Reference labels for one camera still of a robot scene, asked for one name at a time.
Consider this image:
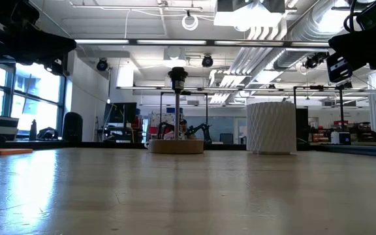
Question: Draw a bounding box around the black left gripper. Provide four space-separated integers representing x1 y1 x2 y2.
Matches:
0 31 77 75

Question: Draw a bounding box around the round wooden lamp base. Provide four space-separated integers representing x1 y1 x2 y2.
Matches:
148 67 205 155

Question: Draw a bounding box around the black ceiling spotlight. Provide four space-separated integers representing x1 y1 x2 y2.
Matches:
96 57 109 72
305 52 328 69
202 54 214 69

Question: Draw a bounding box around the black rounded chair back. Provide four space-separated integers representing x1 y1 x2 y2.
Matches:
62 112 84 143

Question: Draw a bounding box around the black computer monitor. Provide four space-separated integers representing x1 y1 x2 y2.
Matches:
104 102 138 124

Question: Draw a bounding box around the dark bag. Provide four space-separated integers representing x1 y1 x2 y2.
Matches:
37 127 59 141

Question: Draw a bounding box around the black cabinet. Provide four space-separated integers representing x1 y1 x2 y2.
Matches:
294 108 309 143

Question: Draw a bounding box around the dark water bottle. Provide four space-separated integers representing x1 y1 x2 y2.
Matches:
29 119 38 141

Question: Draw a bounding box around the white blue box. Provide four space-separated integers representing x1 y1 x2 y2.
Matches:
330 131 352 145

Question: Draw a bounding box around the long ceiling light bar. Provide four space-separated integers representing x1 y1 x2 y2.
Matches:
75 38 331 47

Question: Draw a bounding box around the white textured lampshade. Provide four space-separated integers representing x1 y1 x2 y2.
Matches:
245 101 297 155

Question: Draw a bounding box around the orange sticky note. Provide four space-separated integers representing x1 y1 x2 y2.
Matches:
0 148 34 156

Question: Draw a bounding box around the person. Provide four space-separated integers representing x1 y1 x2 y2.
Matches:
178 119 189 140

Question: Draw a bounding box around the silver ventilation duct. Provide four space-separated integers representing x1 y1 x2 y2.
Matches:
285 0 349 42

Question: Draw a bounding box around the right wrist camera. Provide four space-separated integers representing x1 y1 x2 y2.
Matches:
357 1 376 31

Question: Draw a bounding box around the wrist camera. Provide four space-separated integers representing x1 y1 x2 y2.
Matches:
357 1 376 31
0 0 40 33

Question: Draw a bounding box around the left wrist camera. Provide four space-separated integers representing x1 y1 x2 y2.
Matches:
0 0 40 33

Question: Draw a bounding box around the black metal stand frame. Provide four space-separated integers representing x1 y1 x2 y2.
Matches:
294 85 352 132
159 91 208 142

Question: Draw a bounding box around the black aluminium table frame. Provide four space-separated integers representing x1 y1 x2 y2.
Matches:
0 140 376 158

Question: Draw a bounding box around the white coiled cable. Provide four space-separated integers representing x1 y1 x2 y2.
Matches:
181 12 199 32

